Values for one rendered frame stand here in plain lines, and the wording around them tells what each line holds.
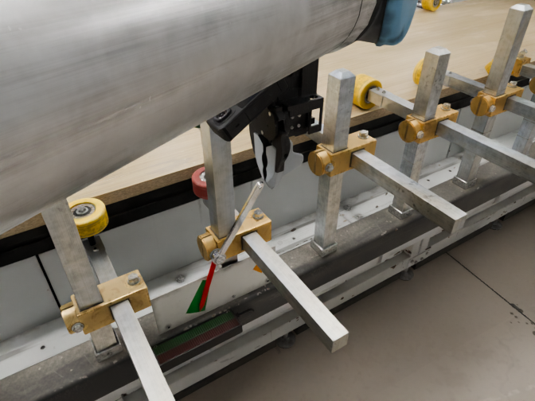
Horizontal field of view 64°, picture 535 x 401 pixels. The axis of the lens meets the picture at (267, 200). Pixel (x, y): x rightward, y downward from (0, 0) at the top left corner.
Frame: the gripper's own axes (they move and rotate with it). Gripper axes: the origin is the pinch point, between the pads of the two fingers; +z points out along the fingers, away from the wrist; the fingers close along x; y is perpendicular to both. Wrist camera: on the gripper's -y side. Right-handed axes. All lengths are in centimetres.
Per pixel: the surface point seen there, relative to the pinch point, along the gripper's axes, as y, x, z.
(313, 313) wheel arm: -1.5, -15.4, 14.5
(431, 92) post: 44.0, 6.2, -3.0
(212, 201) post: -6.4, 7.4, 5.9
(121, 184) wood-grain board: -17.0, 27.7, 10.4
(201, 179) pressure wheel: -2.8, 20.5, 10.0
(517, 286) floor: 127, 2, 101
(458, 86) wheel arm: 73, 20, 6
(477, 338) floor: 90, -6, 101
